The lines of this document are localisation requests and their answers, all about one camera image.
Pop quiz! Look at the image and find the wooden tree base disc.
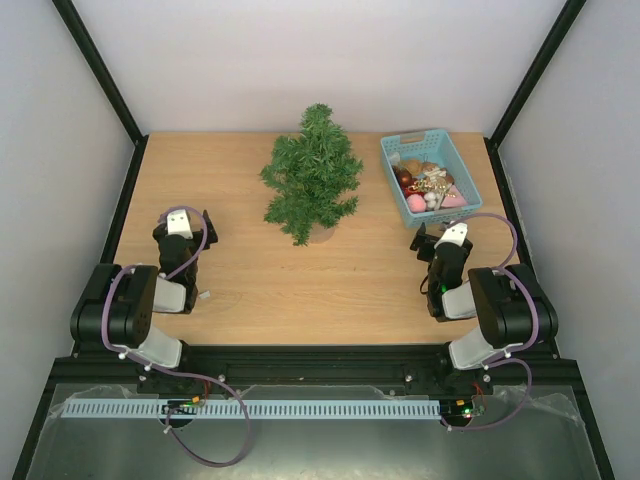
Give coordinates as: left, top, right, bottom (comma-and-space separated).
309, 224, 336, 244

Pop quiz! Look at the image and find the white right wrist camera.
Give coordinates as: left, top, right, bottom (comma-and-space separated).
435, 223, 468, 247

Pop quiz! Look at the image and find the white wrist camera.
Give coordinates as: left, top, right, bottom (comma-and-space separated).
166, 207, 193, 240
435, 223, 468, 247

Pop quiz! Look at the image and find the small green christmas tree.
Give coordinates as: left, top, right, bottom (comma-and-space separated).
260, 103, 364, 246

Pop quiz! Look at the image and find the red bauble ornament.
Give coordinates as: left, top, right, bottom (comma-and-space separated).
396, 169, 414, 188

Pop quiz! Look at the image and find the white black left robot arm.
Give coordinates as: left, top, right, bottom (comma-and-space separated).
70, 206, 219, 372

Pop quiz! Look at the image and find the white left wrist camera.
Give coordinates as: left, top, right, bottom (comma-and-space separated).
166, 207, 193, 240

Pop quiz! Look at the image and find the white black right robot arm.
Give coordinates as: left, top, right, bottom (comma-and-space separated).
410, 223, 558, 392

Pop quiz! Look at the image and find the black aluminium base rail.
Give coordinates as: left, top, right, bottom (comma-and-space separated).
49, 343, 581, 396

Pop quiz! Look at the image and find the pink heart ornament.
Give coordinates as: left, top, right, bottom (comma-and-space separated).
441, 188, 467, 208

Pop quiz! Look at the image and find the light blue cable duct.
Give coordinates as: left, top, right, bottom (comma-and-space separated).
61, 399, 441, 420

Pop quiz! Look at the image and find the light blue plastic basket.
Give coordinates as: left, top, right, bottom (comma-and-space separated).
380, 129, 483, 228

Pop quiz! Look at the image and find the pink pompom ornament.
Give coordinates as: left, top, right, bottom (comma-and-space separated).
406, 194, 427, 214

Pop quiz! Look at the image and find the gold glitter merry ornament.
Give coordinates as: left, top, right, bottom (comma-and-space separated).
405, 178, 452, 196

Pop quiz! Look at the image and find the white pompom ornament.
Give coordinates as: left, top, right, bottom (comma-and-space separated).
424, 192, 444, 211

